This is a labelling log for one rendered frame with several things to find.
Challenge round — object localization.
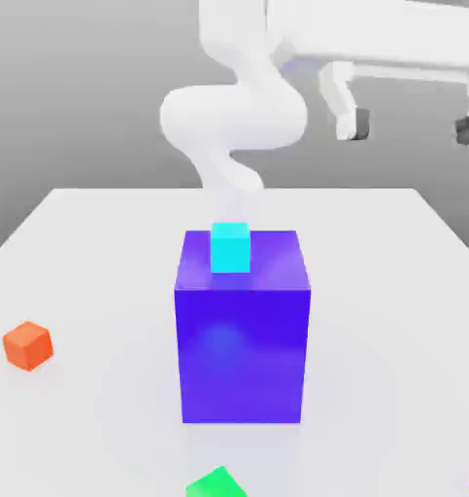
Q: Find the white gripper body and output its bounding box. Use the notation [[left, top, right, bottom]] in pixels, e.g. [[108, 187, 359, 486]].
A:
[[270, 0, 469, 85]]

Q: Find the small green cube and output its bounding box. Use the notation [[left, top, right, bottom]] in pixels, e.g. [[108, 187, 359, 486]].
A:
[[185, 465, 250, 497]]

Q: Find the small orange cube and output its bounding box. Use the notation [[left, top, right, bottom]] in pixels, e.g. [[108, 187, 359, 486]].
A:
[[1, 320, 54, 373]]

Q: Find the small cyan cube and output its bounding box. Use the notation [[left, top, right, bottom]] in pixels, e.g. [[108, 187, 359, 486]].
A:
[[210, 221, 251, 275]]

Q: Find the large purple box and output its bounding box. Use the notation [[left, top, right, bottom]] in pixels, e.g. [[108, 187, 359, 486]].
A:
[[174, 229, 312, 425]]

